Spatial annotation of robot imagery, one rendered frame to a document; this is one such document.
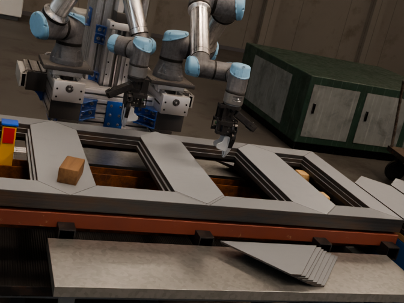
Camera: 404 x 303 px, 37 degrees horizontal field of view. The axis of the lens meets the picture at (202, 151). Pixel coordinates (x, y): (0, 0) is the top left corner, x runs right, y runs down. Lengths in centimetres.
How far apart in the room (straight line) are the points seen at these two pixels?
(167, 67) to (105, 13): 39
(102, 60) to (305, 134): 362
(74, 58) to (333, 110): 395
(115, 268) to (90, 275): 8
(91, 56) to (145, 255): 142
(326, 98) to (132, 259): 465
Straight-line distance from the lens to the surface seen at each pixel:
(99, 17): 297
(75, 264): 170
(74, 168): 190
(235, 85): 221
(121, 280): 166
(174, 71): 290
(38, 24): 267
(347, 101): 635
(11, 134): 235
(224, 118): 225
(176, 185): 205
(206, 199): 199
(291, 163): 277
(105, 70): 293
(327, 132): 635
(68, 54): 277
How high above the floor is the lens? 159
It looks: 17 degrees down
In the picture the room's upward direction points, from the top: 13 degrees clockwise
